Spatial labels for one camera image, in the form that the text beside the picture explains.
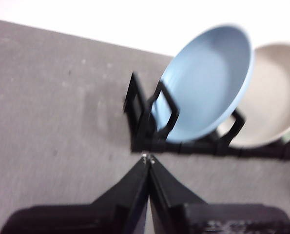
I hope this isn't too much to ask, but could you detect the beige plate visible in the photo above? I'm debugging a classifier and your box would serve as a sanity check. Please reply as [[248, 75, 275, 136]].
[[217, 43, 290, 147]]

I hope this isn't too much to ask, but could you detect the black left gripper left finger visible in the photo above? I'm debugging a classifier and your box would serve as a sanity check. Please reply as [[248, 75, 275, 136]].
[[0, 153, 149, 234]]

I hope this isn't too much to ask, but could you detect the blue plate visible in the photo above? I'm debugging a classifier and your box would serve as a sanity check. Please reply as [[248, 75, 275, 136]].
[[151, 24, 255, 144]]

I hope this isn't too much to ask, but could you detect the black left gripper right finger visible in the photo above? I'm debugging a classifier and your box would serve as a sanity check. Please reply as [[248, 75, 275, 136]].
[[148, 155, 290, 234]]

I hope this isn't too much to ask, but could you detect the black plate rack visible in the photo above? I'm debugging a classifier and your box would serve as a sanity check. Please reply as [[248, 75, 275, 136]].
[[122, 72, 290, 161]]

